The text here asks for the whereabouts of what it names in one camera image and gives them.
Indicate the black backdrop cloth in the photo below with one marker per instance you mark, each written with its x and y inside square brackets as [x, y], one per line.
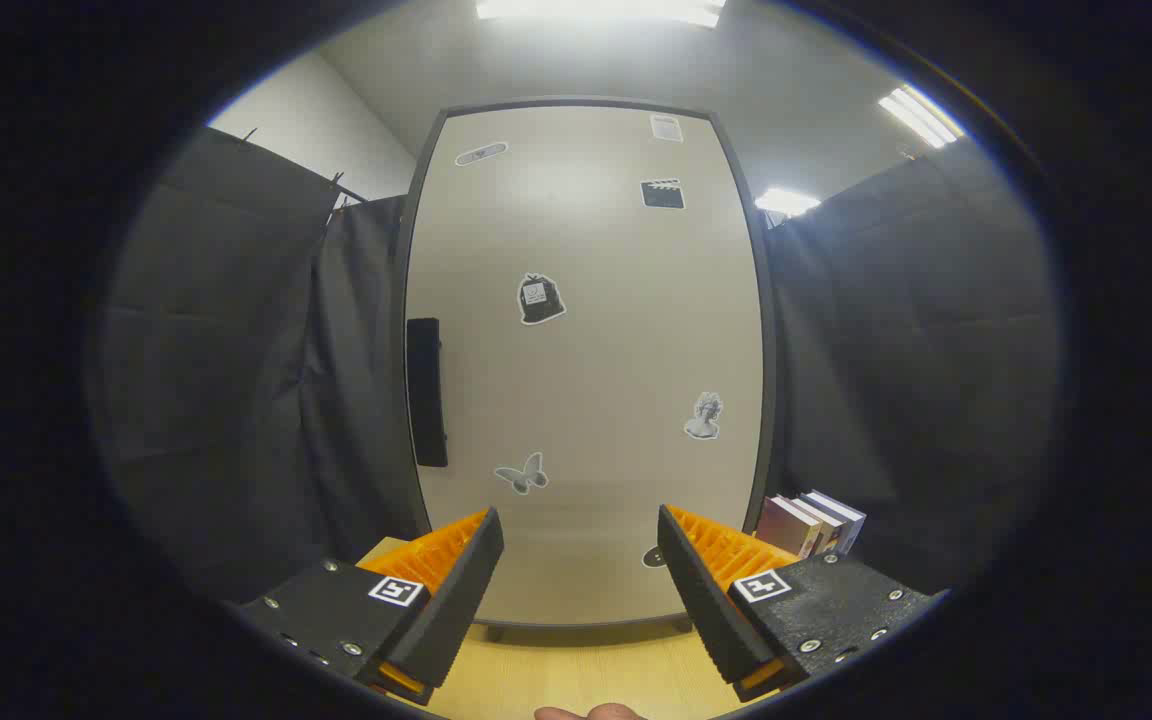
[236, 400]

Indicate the blue spine book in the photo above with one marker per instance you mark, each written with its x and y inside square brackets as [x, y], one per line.
[844, 518]

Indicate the ceiling light panel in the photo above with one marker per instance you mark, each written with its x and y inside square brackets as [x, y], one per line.
[601, 10]
[921, 115]
[788, 201]

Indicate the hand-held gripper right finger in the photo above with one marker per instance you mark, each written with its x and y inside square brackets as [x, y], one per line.
[706, 610]

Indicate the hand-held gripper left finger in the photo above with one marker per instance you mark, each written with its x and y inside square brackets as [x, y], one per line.
[461, 610]

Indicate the white paperback book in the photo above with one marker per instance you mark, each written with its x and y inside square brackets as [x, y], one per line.
[821, 522]

